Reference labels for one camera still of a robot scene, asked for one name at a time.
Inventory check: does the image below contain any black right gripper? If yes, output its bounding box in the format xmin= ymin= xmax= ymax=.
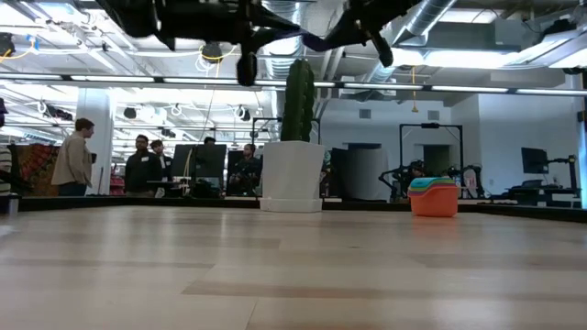
xmin=316 ymin=0 xmax=423 ymax=69

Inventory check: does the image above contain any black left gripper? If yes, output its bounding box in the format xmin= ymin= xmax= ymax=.
xmin=155 ymin=0 xmax=307 ymax=51

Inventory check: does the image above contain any orange plastic measuring cup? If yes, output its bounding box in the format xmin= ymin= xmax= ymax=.
xmin=409 ymin=195 xmax=460 ymax=218

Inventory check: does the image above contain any black monitor on arm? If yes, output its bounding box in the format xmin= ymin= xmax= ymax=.
xmin=521 ymin=147 xmax=550 ymax=175

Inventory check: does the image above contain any tall green cactus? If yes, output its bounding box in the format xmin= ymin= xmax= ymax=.
xmin=279 ymin=58 xmax=316 ymax=142

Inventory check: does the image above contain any bright ceiling light panel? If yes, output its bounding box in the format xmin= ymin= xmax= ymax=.
xmin=389 ymin=45 xmax=528 ymax=71

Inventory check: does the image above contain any grey cabinet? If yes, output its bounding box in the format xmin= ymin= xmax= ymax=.
xmin=326 ymin=142 xmax=391 ymax=202

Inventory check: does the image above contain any white plant pot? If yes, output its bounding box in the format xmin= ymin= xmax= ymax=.
xmin=259 ymin=140 xmax=326 ymax=214

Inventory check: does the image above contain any black computer monitor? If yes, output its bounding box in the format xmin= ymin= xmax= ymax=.
xmin=172 ymin=144 xmax=197 ymax=178
xmin=189 ymin=144 xmax=228 ymax=183

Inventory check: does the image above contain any long ceiling light strip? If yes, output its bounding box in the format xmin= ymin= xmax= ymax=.
xmin=0 ymin=71 xmax=587 ymax=97

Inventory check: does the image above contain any black desk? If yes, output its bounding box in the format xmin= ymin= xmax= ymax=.
xmin=488 ymin=185 xmax=582 ymax=207

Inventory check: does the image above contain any ribbed silver air duct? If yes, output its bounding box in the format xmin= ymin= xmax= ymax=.
xmin=260 ymin=43 xmax=294 ymax=80

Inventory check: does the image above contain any yellow ceiling cable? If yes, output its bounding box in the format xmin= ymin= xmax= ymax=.
xmin=197 ymin=43 xmax=240 ymax=138

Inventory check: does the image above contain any black ceiling dome camera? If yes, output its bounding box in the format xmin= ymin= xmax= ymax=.
xmin=201 ymin=41 xmax=225 ymax=64

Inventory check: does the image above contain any slanted silver air duct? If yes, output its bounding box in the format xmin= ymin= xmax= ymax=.
xmin=366 ymin=0 xmax=459 ymax=83

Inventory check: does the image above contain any black rig frame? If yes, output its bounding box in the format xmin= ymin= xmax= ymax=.
xmin=250 ymin=116 xmax=288 ymax=161
xmin=398 ymin=122 xmax=464 ymax=184

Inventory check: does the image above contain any black table frame rail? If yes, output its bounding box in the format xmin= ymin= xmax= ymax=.
xmin=17 ymin=195 xmax=587 ymax=225

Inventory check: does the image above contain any orange patterned wall hanging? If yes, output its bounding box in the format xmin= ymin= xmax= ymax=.
xmin=11 ymin=144 xmax=61 ymax=197

